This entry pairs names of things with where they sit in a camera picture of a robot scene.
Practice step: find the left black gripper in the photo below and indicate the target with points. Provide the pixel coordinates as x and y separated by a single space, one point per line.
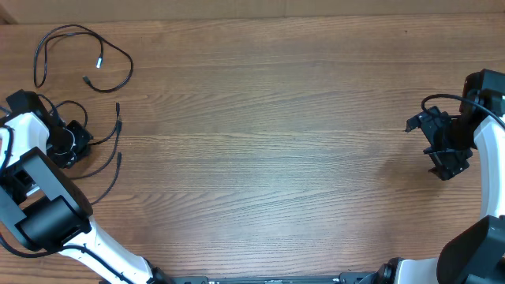
83 137

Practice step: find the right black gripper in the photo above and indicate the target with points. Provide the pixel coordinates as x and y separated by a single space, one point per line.
451 164

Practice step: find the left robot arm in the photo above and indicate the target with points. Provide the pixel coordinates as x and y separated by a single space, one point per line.
43 208

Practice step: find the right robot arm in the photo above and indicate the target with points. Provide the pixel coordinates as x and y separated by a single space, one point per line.
477 254

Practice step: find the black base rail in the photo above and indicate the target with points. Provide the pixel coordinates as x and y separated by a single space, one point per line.
272 279

